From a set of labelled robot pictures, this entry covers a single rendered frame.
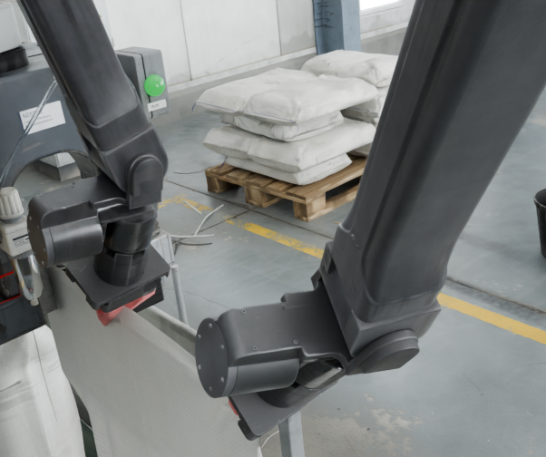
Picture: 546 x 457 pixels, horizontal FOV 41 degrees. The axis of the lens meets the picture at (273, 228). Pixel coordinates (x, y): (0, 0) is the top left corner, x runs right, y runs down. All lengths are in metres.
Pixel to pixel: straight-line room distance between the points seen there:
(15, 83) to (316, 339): 0.56
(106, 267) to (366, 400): 1.73
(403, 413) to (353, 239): 1.97
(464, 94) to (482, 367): 2.32
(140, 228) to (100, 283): 0.10
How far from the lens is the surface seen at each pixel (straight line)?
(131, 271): 0.80
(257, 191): 3.94
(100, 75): 0.67
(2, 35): 0.96
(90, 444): 1.83
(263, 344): 0.49
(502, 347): 2.70
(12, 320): 1.00
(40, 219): 0.72
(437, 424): 2.35
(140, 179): 0.70
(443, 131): 0.32
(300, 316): 0.52
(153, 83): 1.01
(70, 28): 0.65
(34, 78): 0.95
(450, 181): 0.35
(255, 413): 0.62
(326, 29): 6.94
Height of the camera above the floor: 1.49
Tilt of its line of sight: 24 degrees down
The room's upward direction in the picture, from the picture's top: 6 degrees counter-clockwise
